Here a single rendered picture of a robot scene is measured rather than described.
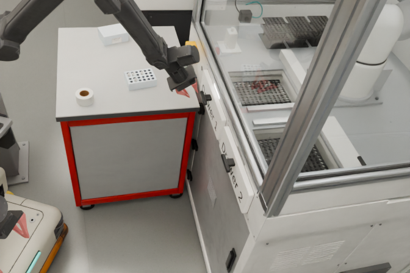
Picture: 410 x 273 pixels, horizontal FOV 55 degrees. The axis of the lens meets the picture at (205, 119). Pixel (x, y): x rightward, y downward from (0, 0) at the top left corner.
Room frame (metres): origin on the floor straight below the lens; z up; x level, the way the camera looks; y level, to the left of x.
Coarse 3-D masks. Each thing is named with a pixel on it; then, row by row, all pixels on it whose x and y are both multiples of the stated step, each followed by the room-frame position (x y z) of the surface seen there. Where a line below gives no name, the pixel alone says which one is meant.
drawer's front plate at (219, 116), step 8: (208, 72) 1.24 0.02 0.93; (208, 80) 1.19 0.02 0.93; (200, 88) 1.25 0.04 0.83; (208, 88) 1.16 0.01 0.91; (216, 96) 1.10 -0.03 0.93; (208, 104) 1.13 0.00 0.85; (216, 104) 1.06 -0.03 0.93; (208, 112) 1.12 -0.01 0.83; (216, 112) 1.04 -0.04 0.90; (216, 120) 1.03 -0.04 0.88; (224, 120) 0.99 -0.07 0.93; (216, 128) 1.01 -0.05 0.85; (216, 136) 1.00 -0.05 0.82
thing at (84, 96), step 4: (80, 88) 1.14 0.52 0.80; (84, 88) 1.15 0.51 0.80; (88, 88) 1.15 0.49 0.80; (76, 92) 1.12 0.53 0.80; (80, 92) 1.12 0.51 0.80; (84, 92) 1.13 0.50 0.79; (88, 92) 1.13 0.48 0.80; (92, 92) 1.13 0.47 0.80; (76, 96) 1.09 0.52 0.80; (80, 96) 1.10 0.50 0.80; (84, 96) 1.10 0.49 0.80; (88, 96) 1.11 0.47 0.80; (92, 96) 1.11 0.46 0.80; (76, 100) 1.09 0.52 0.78; (80, 100) 1.08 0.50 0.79; (84, 100) 1.09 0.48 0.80; (88, 100) 1.10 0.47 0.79; (92, 100) 1.11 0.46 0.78; (80, 104) 1.08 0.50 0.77; (84, 104) 1.09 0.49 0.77; (88, 104) 1.09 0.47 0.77
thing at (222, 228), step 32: (192, 64) 1.51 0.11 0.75; (192, 160) 1.29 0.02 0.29; (192, 192) 1.21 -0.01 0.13; (224, 192) 0.89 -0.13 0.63; (224, 224) 0.83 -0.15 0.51; (384, 224) 0.81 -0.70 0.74; (224, 256) 0.75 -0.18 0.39; (256, 256) 0.63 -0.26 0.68; (288, 256) 0.69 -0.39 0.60; (320, 256) 0.74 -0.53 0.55; (352, 256) 0.80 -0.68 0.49; (384, 256) 0.87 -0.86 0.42
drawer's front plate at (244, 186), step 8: (224, 128) 0.95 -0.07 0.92; (224, 136) 0.94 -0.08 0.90; (232, 136) 0.91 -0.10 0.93; (232, 144) 0.88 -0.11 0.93; (232, 152) 0.85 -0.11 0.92; (240, 160) 0.82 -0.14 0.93; (232, 168) 0.82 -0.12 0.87; (240, 168) 0.78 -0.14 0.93; (240, 176) 0.76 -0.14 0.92; (232, 184) 0.79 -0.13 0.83; (240, 184) 0.75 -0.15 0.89; (248, 184) 0.73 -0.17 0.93; (248, 192) 0.70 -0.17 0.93; (240, 200) 0.72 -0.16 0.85; (248, 200) 0.69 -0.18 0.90; (240, 208) 0.70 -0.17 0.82; (248, 208) 0.69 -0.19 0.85
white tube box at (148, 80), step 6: (126, 72) 1.30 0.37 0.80; (132, 72) 1.31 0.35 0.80; (138, 72) 1.31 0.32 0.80; (144, 72) 1.32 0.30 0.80; (150, 72) 1.33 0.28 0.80; (126, 78) 1.26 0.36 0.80; (132, 78) 1.27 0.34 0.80; (138, 78) 1.29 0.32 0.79; (144, 78) 1.28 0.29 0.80; (150, 78) 1.29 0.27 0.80; (126, 84) 1.26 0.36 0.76; (132, 84) 1.23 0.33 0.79; (138, 84) 1.25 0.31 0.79; (144, 84) 1.26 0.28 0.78; (150, 84) 1.27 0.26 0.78; (156, 84) 1.29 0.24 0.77
